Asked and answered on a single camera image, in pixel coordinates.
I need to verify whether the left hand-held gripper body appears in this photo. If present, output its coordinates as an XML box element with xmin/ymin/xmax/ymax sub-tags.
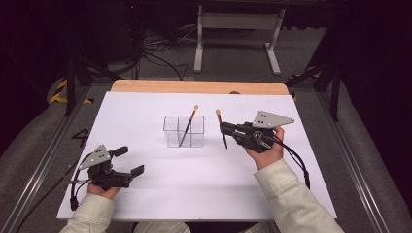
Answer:
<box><xmin>78</xmin><ymin>144</ymin><xmax>134</xmax><ymax>192</ymax></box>

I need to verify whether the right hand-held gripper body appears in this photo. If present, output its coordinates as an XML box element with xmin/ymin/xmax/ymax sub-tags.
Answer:
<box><xmin>232</xmin><ymin>110</ymin><xmax>295</xmax><ymax>153</ymax></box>

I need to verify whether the makeup brush with gold ferrule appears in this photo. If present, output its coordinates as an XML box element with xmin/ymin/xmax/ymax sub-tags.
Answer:
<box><xmin>215</xmin><ymin>109</ymin><xmax>228</xmax><ymax>150</ymax></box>
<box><xmin>179</xmin><ymin>104</ymin><xmax>199</xmax><ymax>148</ymax></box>

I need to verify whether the clear plastic divided organizer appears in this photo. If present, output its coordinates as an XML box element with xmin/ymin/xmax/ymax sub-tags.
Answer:
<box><xmin>162</xmin><ymin>115</ymin><xmax>206</xmax><ymax>149</ymax></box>

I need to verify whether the person's left hand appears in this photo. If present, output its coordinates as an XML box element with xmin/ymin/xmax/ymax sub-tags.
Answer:
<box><xmin>86</xmin><ymin>183</ymin><xmax>121</xmax><ymax>200</ymax></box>

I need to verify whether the person's right hand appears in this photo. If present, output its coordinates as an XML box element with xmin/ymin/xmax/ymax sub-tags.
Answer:
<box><xmin>244</xmin><ymin>126</ymin><xmax>286</xmax><ymax>171</ymax></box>

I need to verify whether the white table cover sheet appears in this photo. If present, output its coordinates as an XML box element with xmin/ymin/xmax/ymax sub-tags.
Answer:
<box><xmin>56</xmin><ymin>91</ymin><xmax>338</xmax><ymax>222</ymax></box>

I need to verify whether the person's lap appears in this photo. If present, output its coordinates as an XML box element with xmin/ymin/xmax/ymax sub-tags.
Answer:
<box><xmin>132</xmin><ymin>220</ymin><xmax>192</xmax><ymax>233</ymax></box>

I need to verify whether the yellow black hazard tape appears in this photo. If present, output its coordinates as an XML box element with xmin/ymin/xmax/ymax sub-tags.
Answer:
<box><xmin>287</xmin><ymin>66</ymin><xmax>322</xmax><ymax>102</ymax></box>
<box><xmin>48</xmin><ymin>79</ymin><xmax>95</xmax><ymax>105</ymax></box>

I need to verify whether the black tripod stand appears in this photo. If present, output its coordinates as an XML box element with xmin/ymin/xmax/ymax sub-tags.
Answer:
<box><xmin>62</xmin><ymin>52</ymin><xmax>124</xmax><ymax>117</ymax></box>
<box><xmin>285</xmin><ymin>59</ymin><xmax>342</xmax><ymax>122</ymax></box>

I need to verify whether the white metal stand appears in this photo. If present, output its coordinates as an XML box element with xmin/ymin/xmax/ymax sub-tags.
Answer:
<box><xmin>193</xmin><ymin>4</ymin><xmax>287</xmax><ymax>76</ymax></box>

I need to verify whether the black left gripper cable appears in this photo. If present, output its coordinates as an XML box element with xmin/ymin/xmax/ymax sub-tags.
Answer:
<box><xmin>69</xmin><ymin>151</ymin><xmax>95</xmax><ymax>212</ymax></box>

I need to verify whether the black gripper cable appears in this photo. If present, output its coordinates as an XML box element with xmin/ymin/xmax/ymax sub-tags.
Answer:
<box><xmin>69</xmin><ymin>151</ymin><xmax>95</xmax><ymax>212</ymax></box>
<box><xmin>268</xmin><ymin>135</ymin><xmax>311</xmax><ymax>190</ymax></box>

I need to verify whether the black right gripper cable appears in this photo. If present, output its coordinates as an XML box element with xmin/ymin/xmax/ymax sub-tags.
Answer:
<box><xmin>268</xmin><ymin>135</ymin><xmax>311</xmax><ymax>190</ymax></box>

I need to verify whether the long black floor cable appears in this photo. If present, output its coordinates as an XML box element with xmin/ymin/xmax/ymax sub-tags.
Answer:
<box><xmin>14</xmin><ymin>159</ymin><xmax>81</xmax><ymax>233</ymax></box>

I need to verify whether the aluminium floor rail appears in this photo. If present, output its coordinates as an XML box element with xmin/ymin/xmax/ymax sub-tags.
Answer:
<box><xmin>0</xmin><ymin>85</ymin><xmax>93</xmax><ymax>233</ymax></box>
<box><xmin>315</xmin><ymin>90</ymin><xmax>412</xmax><ymax>233</ymax></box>

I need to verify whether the bundle of black floor cables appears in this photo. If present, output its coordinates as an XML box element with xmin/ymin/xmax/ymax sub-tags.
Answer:
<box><xmin>129</xmin><ymin>23</ymin><xmax>197</xmax><ymax>82</ymax></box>

